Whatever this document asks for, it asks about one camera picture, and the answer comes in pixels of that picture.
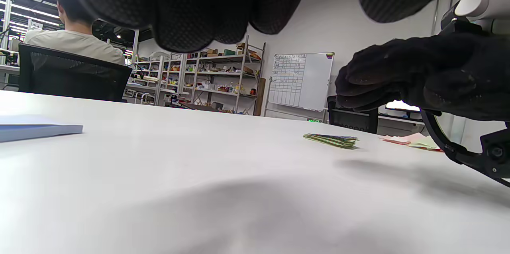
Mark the person's left hand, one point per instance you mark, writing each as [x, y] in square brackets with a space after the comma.
[207, 2]

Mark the person's right hand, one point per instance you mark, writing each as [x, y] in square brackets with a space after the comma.
[446, 74]

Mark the pink green sticky notes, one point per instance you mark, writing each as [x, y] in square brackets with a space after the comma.
[414, 141]

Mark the stack of torn sticky notes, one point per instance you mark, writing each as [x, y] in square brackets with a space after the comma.
[332, 140]

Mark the computer monitor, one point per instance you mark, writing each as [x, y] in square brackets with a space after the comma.
[402, 107]

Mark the tall metal shelf rack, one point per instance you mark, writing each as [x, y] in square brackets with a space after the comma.
[223, 74]

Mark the low metal shelf rack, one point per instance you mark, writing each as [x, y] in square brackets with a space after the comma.
[159, 78]

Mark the black mesh chair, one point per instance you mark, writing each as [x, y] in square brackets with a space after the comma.
[352, 120]
[71, 76]

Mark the brown wooden board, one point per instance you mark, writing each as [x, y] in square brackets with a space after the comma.
[260, 96]

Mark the white whiteboard on stand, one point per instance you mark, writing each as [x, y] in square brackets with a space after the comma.
[303, 82]

